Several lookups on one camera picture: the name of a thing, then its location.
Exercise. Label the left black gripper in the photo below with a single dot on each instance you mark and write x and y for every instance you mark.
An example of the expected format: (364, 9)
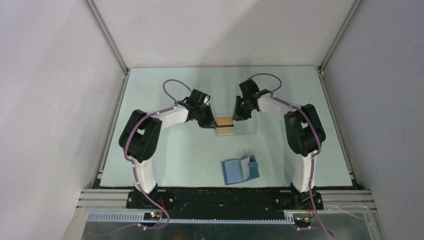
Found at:
(210, 123)

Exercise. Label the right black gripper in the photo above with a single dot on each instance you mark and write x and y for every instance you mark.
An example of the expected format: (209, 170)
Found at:
(238, 115)

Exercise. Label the clear acrylic box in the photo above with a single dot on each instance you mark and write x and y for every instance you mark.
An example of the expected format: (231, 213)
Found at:
(244, 127)

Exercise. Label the blue card holder wallet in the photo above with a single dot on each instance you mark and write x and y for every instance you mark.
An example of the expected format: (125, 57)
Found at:
(237, 171)

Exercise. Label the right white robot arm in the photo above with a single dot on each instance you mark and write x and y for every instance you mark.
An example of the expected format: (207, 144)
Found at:
(304, 131)

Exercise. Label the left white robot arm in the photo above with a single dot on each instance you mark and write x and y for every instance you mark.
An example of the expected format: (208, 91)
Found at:
(140, 136)

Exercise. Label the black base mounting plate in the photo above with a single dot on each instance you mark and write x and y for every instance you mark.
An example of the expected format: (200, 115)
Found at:
(225, 203)

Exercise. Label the right aluminium frame rail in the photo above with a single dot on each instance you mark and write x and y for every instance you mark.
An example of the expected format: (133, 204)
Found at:
(321, 70)

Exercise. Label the aluminium frame rail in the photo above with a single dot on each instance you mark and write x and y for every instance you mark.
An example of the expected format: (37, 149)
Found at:
(113, 102)
(321, 70)

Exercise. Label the left aluminium frame rail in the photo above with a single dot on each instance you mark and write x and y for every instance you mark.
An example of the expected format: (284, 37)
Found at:
(113, 102)

